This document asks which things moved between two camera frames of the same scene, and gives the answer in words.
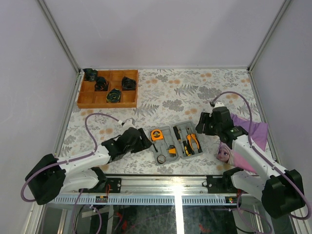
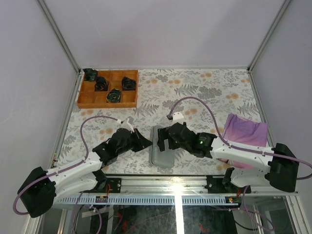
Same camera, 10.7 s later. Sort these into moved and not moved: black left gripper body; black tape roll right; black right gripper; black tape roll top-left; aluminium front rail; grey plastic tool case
Moved: grey plastic tool case; black right gripper
Not moved: black tape roll right; black left gripper body; aluminium front rail; black tape roll top-left
